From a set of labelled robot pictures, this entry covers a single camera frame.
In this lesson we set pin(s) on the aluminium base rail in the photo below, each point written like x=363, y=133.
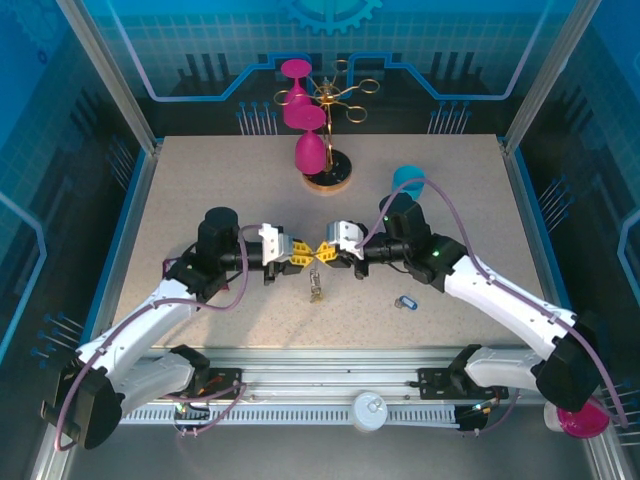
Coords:
x=325, y=372

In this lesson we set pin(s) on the pink plastic cup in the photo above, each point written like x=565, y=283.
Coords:
x=585, y=422

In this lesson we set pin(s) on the blue plastic cup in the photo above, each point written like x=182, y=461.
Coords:
x=407, y=177

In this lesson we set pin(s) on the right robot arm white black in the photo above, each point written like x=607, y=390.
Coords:
x=500, y=295

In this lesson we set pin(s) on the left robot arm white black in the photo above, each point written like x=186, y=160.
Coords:
x=140, y=325

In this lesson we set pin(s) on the white round plastic cap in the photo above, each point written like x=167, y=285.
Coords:
x=362, y=415

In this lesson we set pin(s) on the gold wine glass rack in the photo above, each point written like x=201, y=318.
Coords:
x=335, y=175

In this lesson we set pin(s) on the aluminium frame post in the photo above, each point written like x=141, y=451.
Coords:
x=550, y=75
x=112, y=75

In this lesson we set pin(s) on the pink wine glass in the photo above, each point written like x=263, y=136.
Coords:
x=295, y=70
x=309, y=155

